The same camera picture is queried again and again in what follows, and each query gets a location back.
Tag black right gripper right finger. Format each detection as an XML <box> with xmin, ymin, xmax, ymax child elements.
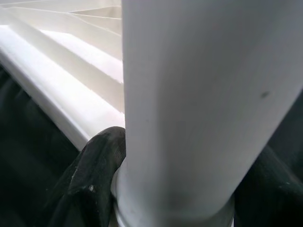
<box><xmin>233</xmin><ymin>141</ymin><xmax>303</xmax><ymax>227</ymax></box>

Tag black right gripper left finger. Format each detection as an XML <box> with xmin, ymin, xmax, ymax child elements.
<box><xmin>51</xmin><ymin>126</ymin><xmax>127</xmax><ymax>227</ymax></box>

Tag white plastic table leg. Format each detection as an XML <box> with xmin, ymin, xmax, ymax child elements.
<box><xmin>111</xmin><ymin>0</ymin><xmax>303</xmax><ymax>227</ymax></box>

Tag black cloth table cover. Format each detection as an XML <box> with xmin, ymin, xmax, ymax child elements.
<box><xmin>0</xmin><ymin>63</ymin><xmax>303</xmax><ymax>227</ymax></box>

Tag white plastic children table top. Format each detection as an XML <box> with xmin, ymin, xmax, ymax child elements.
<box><xmin>0</xmin><ymin>0</ymin><xmax>126</xmax><ymax>152</ymax></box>

